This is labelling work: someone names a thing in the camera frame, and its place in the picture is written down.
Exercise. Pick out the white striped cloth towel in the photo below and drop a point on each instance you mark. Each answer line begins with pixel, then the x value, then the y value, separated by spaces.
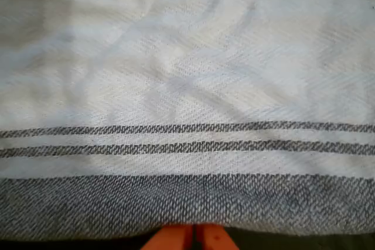
pixel 187 71

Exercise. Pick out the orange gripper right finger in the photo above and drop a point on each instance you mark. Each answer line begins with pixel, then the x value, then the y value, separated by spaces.
pixel 214 239

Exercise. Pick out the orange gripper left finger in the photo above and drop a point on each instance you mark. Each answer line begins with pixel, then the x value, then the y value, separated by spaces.
pixel 173 239

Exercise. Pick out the black desk mat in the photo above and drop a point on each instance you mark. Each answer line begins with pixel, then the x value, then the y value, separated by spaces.
pixel 293 244

